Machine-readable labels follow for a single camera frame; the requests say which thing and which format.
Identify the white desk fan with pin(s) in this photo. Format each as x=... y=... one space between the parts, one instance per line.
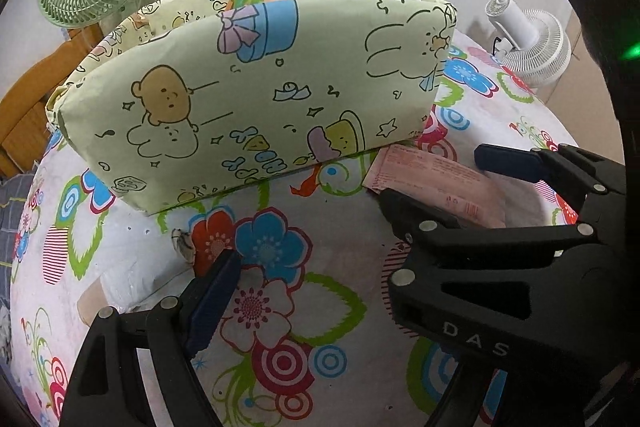
x=535 y=42

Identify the floral tablecloth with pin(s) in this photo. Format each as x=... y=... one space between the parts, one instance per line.
x=325 y=307

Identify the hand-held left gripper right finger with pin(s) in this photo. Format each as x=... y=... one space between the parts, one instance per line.
x=450 y=407

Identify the cartoon print storage box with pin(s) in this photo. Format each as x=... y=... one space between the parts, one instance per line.
x=250 y=107

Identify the blue plaid blanket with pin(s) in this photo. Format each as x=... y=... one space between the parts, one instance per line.
x=12 y=207

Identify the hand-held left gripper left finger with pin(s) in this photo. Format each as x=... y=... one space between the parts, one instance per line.
x=210 y=302

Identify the pink paper sheet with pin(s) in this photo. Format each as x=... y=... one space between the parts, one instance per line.
x=430 y=167

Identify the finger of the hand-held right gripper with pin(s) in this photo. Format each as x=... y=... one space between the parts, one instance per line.
x=425 y=212
x=505 y=159

